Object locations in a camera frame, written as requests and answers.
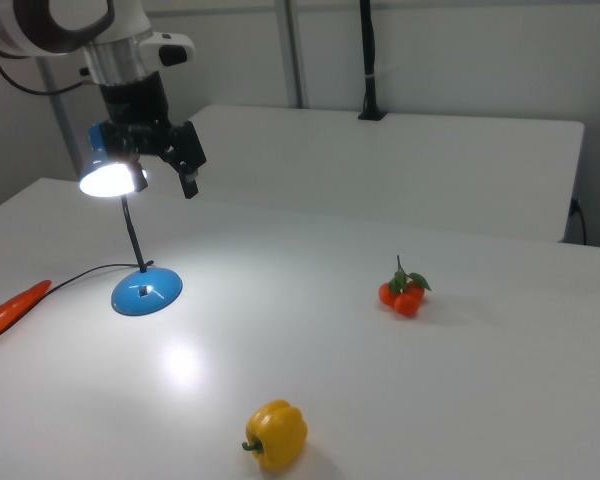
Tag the black camera pole with clamp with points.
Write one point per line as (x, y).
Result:
(369, 50)

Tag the orange toy tangerine bunch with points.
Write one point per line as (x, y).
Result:
(405, 302)

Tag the yellow toy bell pepper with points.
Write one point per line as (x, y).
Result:
(280, 432)

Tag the grey metal partition post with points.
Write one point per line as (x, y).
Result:
(62, 120)
(292, 50)

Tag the orange toy carrot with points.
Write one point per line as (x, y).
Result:
(15, 305)

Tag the blue gooseneck desk lamp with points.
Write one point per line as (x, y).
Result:
(125, 300)

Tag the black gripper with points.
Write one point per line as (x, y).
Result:
(135, 115)

